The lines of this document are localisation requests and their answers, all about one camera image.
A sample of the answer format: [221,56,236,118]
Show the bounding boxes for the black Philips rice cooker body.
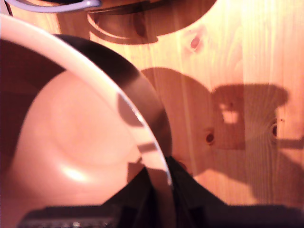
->
[4,0,102,14]

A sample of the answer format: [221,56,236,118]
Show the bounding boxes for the black cooking pot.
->
[0,13,173,214]

